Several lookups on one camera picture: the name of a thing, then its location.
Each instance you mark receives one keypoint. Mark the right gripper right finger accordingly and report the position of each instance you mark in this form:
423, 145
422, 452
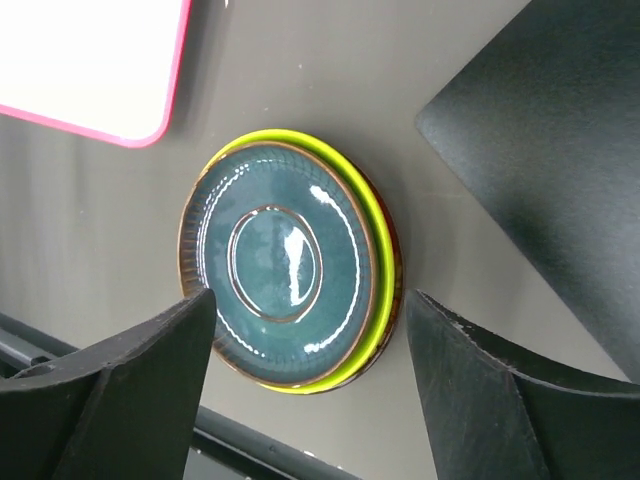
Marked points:
496, 410

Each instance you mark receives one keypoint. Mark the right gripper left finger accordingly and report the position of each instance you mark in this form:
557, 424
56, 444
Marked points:
123, 408

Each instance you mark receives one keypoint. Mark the red floral plate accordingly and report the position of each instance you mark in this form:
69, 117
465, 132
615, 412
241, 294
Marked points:
387, 311

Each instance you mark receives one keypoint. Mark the lime green plate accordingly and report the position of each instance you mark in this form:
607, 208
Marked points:
385, 240

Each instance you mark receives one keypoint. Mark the dark green plate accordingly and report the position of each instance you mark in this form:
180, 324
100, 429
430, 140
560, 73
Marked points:
280, 260

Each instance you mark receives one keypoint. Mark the black box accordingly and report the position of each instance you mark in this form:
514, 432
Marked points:
542, 127

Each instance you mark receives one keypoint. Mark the pink framed whiteboard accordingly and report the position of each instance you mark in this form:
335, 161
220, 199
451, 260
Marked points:
106, 70

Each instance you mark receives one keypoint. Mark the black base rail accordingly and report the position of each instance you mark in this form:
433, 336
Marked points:
220, 448

